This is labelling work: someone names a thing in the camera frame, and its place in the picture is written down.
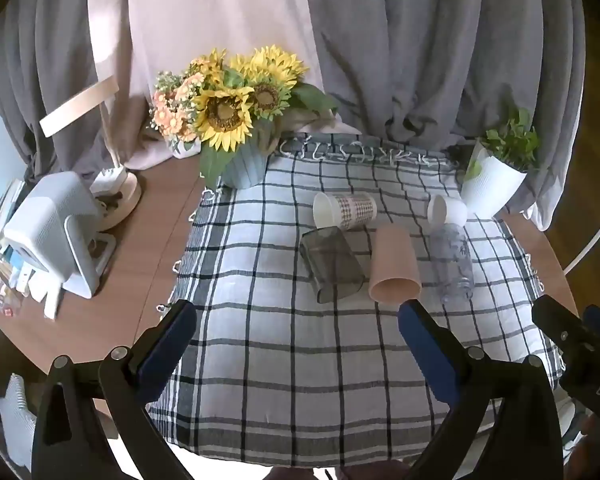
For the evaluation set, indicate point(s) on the grey curtain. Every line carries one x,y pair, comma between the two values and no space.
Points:
45,60
430,50

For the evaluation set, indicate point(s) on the pink cup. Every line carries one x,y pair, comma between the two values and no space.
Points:
394,260

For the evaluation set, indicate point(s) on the white ribbed plant pot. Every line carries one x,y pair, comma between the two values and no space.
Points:
490,187

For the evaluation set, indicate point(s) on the small white cup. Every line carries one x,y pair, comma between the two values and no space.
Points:
450,210

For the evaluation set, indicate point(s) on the white tabletop appliance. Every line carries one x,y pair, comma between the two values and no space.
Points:
47,220

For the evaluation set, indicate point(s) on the patterned paper cup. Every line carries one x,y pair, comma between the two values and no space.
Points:
352,208

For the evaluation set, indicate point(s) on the orange flower bouquet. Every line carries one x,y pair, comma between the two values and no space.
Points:
172,105

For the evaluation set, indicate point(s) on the grey transparent cup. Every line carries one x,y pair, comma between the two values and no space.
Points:
330,262

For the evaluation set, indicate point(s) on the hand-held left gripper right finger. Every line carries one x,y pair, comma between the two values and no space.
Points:
425,341

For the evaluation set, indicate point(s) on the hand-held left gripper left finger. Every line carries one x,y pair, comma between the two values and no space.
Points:
169,346

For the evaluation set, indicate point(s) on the sunflower bouquet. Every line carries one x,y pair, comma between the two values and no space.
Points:
226,112

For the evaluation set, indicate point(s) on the pink curtain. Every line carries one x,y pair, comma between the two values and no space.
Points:
205,10

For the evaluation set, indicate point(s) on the green leafy plant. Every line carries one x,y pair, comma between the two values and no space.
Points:
512,142

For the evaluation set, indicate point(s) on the pale blue ribbed vase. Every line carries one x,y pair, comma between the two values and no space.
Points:
244,170

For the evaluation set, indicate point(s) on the clear plastic bottle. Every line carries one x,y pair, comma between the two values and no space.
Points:
452,260

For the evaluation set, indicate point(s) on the white ribbed plastic object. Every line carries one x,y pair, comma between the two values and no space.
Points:
16,417

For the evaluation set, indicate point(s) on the white desk lamp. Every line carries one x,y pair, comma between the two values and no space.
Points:
122,195

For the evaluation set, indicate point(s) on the small white vase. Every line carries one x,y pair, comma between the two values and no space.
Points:
186,147

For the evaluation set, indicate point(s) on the checked grey white tablecloth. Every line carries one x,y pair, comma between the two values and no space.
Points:
280,360

